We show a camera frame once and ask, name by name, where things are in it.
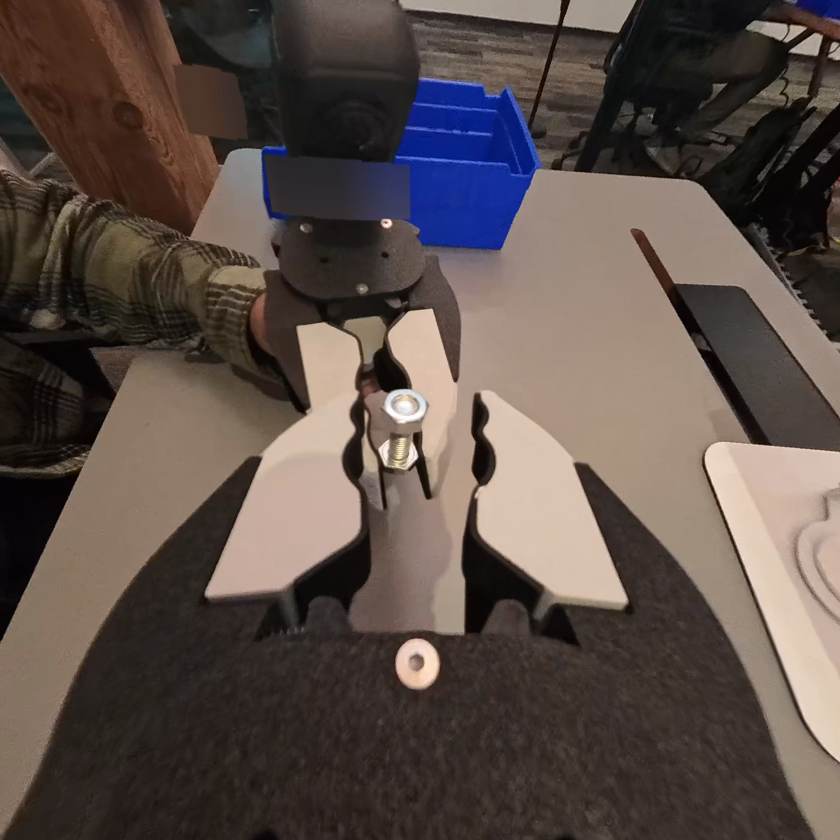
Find black microphone stand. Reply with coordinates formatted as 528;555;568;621
528;0;572;139

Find person's left hand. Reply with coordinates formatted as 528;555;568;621
249;292;281;360

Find black office chair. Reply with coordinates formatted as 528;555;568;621
574;0;716;172

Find white tablet stand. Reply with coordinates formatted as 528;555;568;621
703;441;840;765

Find person's black trousers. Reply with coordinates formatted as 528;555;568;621
0;472;86;637

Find wooden desk with black legs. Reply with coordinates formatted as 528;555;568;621
755;0;840;99

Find dark backpack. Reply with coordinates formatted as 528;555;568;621
702;98;821;224

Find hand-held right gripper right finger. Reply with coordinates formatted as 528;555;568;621
462;390;630;626

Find blue plastic parts bin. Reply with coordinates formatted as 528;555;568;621
262;77;540;252

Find wooden pillar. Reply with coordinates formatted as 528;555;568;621
0;0;221;234

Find black rectangular table panel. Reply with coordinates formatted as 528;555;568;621
675;283;840;454

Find silver hex nut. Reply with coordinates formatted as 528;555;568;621
382;389;429;435

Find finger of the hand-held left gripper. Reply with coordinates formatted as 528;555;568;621
387;308;458;500
297;319;389;511

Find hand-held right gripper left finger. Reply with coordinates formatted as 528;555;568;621
205;392;370;624

